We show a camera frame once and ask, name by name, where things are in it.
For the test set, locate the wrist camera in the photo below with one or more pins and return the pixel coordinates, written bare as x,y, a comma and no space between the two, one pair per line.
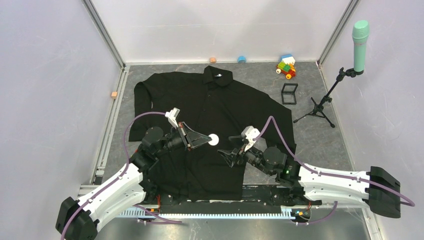
249,135
172,116

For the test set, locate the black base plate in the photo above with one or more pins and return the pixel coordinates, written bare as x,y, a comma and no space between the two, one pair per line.
255,199

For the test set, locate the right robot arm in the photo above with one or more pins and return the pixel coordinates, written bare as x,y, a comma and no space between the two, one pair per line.
376,188

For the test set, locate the black shirt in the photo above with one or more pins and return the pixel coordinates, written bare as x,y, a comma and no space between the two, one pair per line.
212,102

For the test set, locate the blue cap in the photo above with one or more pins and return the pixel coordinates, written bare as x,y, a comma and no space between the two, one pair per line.
241,59

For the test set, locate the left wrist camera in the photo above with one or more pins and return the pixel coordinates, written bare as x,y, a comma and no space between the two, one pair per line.
172,116

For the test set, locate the orange cube at back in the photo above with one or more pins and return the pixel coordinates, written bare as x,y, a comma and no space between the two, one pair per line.
212,60

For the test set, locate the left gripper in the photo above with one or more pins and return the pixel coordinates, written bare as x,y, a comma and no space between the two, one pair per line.
196,139

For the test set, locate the black brooch display box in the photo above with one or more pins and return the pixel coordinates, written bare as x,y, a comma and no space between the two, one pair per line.
288,93

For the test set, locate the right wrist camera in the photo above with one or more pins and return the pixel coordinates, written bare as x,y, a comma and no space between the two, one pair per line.
249,135

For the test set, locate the round silver brooch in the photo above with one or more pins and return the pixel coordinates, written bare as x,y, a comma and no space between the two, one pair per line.
214,139

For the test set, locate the white toothed rail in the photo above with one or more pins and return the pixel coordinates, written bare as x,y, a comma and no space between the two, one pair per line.
282,214

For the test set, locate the colourful toy block car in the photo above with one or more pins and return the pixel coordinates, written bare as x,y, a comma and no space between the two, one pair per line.
286,66

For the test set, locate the black tripod microphone stand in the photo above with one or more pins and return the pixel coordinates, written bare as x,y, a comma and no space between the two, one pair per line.
318,108

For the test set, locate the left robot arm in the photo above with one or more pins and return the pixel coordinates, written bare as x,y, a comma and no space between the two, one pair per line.
83,218

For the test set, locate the wooden cube at left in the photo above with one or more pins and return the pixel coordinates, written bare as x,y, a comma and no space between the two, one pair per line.
114,95

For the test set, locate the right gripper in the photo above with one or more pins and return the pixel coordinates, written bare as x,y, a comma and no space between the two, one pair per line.
229,156

